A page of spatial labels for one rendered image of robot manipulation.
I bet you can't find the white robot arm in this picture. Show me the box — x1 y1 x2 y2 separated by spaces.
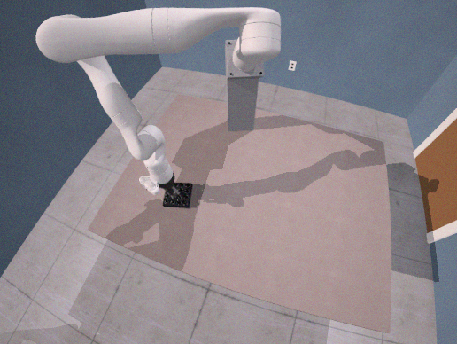
36 7 281 195

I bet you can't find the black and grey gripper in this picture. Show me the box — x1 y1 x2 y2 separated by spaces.
159 172 181 199

